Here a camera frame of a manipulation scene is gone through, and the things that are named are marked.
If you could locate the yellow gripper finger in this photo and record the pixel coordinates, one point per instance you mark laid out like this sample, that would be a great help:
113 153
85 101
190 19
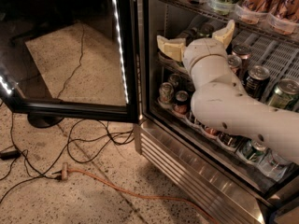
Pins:
172 48
225 35

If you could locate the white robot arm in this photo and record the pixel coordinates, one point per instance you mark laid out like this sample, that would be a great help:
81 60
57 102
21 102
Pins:
221 102

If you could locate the stainless steel fridge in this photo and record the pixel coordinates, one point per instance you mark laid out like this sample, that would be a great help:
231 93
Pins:
229 189

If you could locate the glass fridge door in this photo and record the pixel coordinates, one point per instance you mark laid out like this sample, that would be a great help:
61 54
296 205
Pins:
69 58

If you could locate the green can bottom shelf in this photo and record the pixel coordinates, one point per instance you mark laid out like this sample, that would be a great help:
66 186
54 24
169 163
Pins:
252 151

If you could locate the clear water bottle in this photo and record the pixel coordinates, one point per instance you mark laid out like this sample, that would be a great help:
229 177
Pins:
273 165

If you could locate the copper can second row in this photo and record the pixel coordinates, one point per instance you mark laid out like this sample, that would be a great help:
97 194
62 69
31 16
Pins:
243 51

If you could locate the black soda can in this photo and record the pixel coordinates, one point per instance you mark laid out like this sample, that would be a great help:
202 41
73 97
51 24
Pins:
255 81

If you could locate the black round stand base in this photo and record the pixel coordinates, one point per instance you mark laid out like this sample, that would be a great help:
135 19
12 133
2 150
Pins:
42 121

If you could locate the black power adapter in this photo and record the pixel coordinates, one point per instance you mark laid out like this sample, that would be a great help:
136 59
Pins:
14 154

